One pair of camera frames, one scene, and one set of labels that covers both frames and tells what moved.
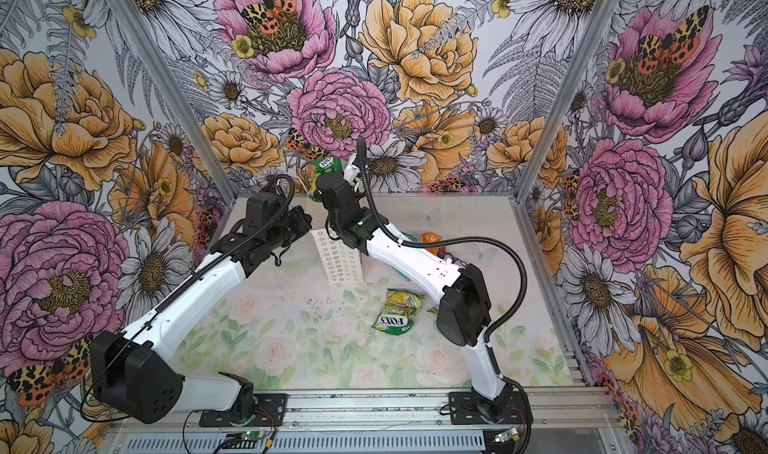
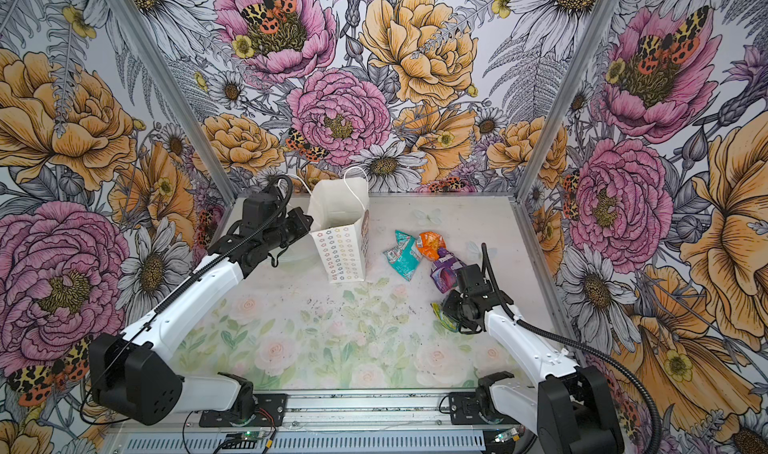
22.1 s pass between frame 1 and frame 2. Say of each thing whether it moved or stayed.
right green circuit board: stayed
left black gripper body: stayed
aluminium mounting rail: stayed
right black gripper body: moved
